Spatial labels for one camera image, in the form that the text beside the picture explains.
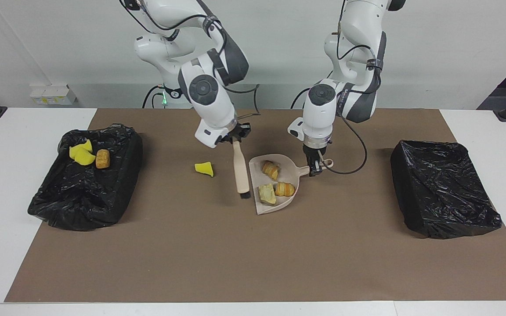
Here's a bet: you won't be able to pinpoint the beige brush black bristles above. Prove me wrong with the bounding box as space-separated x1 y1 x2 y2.
232 137 252 199

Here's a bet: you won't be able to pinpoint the brown toy bread roll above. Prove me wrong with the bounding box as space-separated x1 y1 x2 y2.
95 149 111 169

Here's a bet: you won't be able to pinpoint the curled yellow sponge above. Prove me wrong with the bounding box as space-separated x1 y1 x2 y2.
69 140 93 156

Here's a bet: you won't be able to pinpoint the beige plastic dustpan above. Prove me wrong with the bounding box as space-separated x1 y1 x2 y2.
248 153 334 215

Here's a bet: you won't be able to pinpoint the black left base cable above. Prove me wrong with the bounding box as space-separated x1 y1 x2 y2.
290 87 313 109

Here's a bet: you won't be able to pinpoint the brown table mat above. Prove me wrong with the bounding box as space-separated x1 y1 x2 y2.
4 108 506 303

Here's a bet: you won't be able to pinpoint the black base cable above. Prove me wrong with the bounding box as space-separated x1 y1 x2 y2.
141 86 166 109
290 87 313 109

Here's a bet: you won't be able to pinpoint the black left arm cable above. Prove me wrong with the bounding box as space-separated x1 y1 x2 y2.
318 18 383 175

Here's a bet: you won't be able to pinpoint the orange toy croissant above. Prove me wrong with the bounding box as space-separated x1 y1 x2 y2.
275 181 296 197

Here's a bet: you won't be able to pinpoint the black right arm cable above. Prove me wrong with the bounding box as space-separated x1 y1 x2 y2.
121 0 261 118

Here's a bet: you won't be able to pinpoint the bin with black bag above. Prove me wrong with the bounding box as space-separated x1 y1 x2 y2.
28 123 144 232
390 140 502 240

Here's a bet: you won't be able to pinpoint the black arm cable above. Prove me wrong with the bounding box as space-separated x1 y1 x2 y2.
121 0 261 118
318 18 383 175

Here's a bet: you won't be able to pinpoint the white wall socket boxes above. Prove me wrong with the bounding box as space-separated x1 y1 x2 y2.
30 85 78 106

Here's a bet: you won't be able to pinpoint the black right base cable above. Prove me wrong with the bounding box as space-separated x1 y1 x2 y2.
141 86 166 109

